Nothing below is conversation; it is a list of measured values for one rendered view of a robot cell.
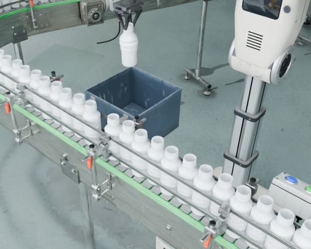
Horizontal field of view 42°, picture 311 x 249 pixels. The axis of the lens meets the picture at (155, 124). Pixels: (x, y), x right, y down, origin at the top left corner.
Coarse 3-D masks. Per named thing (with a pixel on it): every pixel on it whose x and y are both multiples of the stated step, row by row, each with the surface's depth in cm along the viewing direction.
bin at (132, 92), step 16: (112, 80) 192; (128, 80) 201; (144, 80) 198; (160, 80) 190; (96, 96) 176; (112, 96) 197; (128, 96) 207; (144, 96) 203; (160, 96) 195; (176, 96) 183; (112, 112) 174; (128, 112) 205; (144, 112) 168; (160, 112) 178; (176, 112) 189; (144, 128) 173; (160, 128) 184
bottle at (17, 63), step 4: (16, 60) 157; (20, 60) 157; (12, 64) 155; (16, 64) 154; (20, 64) 155; (16, 68) 155; (12, 72) 157; (16, 72) 156; (12, 76) 157; (16, 76) 156; (16, 88) 160; (16, 92) 161
